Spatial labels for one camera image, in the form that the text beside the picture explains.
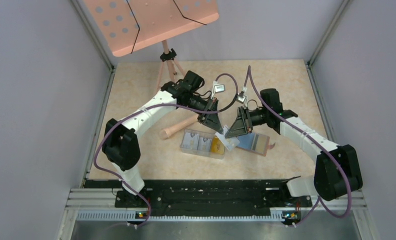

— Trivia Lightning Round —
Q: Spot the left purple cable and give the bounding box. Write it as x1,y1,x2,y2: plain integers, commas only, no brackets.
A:
93,73,239,229

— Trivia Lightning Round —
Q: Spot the purple cable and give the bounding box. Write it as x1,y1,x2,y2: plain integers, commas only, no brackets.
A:
93,73,239,229
236,65,352,228

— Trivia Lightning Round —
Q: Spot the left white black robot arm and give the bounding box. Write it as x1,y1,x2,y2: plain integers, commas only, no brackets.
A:
102,71,223,207

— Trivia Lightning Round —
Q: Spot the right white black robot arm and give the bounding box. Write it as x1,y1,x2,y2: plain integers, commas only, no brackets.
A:
225,88,363,206

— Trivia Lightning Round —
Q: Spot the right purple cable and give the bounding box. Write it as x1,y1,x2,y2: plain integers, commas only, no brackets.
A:
236,65,352,228

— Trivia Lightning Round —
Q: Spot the pink music stand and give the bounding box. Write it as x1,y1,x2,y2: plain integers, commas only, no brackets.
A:
82,0,219,80

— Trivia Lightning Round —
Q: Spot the grey white credit card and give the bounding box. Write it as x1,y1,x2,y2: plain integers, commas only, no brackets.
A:
181,131,199,150

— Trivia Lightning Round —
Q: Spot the yellow credit card stack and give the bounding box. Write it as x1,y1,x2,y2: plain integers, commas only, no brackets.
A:
210,136,225,155

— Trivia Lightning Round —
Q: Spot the silver credit card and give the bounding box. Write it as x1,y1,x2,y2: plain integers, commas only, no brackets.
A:
215,132,240,151

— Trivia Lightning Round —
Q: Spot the brown leather card holder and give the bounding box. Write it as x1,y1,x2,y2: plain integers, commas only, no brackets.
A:
236,132,276,157

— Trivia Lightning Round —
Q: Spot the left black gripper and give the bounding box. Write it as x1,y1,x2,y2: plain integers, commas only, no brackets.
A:
182,91,222,133

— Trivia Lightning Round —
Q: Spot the pink cylindrical handle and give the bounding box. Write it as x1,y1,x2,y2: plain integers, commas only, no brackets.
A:
158,114,198,140

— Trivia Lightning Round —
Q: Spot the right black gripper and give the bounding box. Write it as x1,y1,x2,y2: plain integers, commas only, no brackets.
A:
225,106,269,139

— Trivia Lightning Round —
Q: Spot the clear plastic card box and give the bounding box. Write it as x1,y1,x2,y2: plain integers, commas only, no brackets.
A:
180,129,226,160

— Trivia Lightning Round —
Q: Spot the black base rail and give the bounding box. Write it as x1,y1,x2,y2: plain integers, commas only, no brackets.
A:
114,178,313,219

